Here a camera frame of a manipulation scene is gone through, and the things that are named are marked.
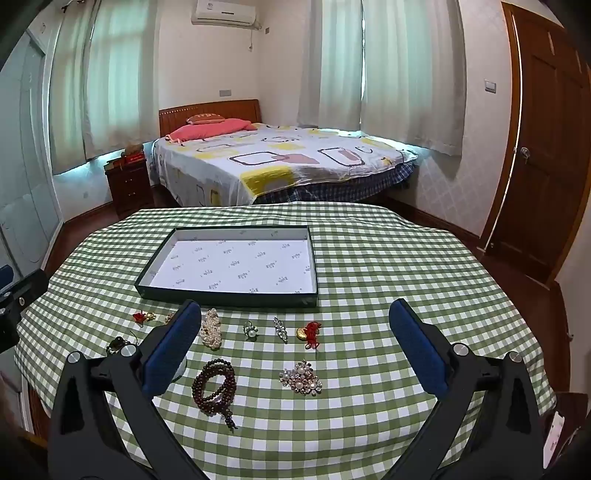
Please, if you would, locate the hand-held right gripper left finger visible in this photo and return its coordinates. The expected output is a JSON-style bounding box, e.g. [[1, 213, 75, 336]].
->
[[46, 299, 218, 480]]

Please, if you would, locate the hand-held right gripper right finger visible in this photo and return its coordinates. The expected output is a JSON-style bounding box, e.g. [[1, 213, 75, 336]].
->
[[388, 298, 555, 480]]

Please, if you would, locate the dark red bead bracelet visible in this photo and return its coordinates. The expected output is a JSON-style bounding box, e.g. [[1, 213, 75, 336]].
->
[[191, 360, 241, 433]]

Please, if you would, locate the dark stone pendant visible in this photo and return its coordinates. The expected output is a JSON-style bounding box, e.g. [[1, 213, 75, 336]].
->
[[105, 333, 141, 356]]

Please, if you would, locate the dark green shallow box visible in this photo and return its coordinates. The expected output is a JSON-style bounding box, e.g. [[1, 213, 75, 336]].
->
[[135, 226, 320, 309]]

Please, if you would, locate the pearl flower rhinestone brooch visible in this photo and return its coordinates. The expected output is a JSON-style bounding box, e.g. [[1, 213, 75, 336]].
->
[[278, 360, 322, 397]]

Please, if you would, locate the green checked tablecloth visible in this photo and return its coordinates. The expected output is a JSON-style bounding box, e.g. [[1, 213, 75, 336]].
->
[[14, 200, 559, 480]]

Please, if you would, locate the pale wardrobe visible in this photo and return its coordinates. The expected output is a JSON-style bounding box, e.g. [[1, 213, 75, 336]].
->
[[0, 28, 64, 278]]

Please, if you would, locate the dark wooden nightstand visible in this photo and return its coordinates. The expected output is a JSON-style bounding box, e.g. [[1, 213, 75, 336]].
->
[[105, 154, 155, 217]]

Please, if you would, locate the white phone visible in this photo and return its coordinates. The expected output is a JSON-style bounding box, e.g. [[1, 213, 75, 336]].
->
[[542, 411, 567, 467]]

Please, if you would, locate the blue plaid bed skirt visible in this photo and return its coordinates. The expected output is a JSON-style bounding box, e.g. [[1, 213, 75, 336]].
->
[[254, 161, 414, 204]]

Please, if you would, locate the white sheer curtain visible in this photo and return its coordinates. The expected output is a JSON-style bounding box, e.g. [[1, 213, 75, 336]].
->
[[83, 0, 161, 160], [298, 0, 365, 126], [360, 0, 467, 156], [48, 0, 99, 175]]

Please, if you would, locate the pink pillow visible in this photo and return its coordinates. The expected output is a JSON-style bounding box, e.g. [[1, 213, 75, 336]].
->
[[165, 119, 257, 143]]

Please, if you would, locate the bed with patterned sheet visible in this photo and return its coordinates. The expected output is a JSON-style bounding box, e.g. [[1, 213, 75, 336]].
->
[[152, 124, 419, 206]]

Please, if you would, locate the wooden door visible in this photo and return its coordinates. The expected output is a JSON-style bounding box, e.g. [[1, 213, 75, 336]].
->
[[480, 2, 591, 284]]

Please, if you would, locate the wooden headboard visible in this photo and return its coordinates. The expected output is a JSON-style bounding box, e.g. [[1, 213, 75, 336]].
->
[[159, 99, 262, 137]]

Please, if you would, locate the white air conditioner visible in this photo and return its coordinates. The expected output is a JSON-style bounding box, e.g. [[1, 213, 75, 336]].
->
[[191, 0, 260, 27]]

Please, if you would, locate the white pearl bracelet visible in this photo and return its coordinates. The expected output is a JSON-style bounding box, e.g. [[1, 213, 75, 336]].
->
[[199, 308, 223, 350]]

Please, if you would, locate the gold pendant with red cord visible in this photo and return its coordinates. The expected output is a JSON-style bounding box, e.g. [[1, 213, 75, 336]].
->
[[296, 322, 322, 348]]

